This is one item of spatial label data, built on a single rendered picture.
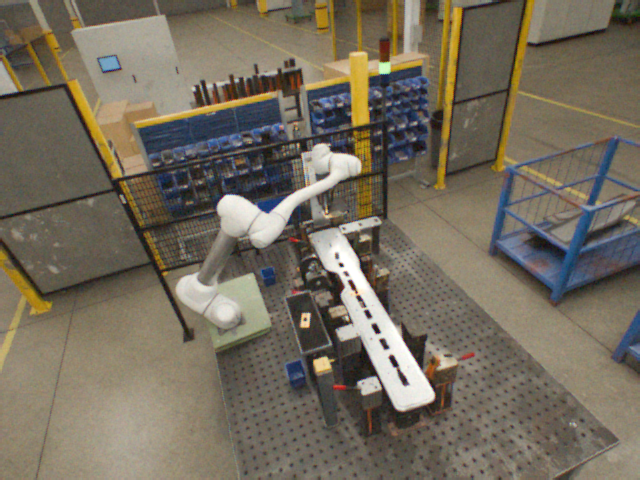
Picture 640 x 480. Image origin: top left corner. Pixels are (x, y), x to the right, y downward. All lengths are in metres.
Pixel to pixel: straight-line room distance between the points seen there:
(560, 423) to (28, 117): 3.99
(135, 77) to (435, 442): 7.83
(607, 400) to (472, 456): 1.48
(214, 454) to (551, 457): 1.94
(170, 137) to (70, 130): 0.85
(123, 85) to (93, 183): 4.81
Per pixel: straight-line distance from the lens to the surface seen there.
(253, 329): 2.41
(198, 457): 2.97
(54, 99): 3.73
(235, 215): 1.84
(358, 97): 2.78
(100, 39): 8.46
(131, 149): 6.20
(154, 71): 8.49
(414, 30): 6.57
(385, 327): 2.00
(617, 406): 3.31
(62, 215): 4.12
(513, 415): 2.18
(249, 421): 2.14
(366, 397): 1.73
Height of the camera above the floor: 2.53
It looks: 36 degrees down
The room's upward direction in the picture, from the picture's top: 8 degrees counter-clockwise
